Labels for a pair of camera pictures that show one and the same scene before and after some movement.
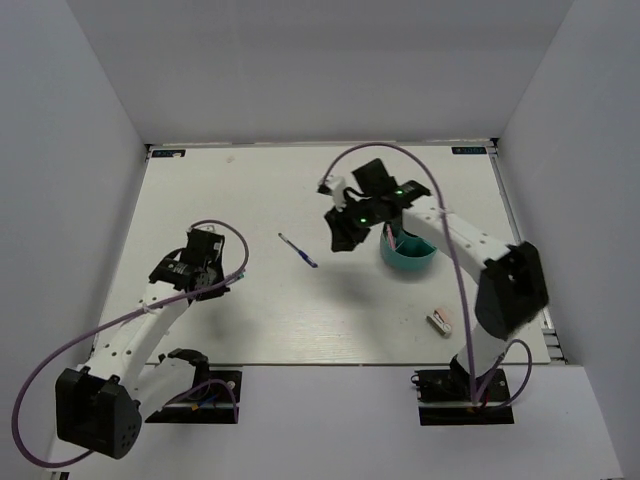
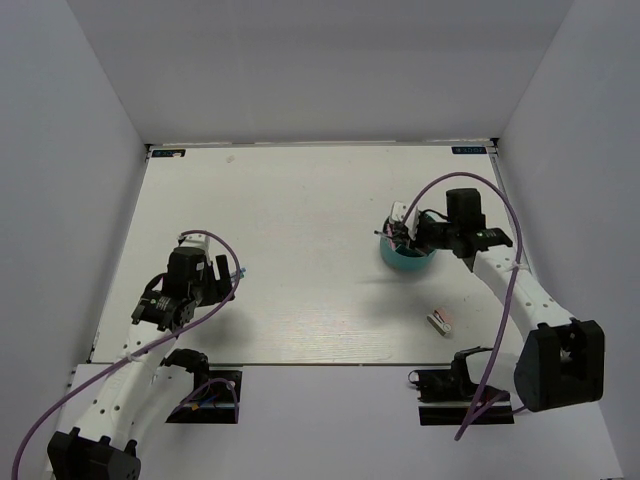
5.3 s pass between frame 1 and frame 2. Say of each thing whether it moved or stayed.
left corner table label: stayed
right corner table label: stayed
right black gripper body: moved
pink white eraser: stayed
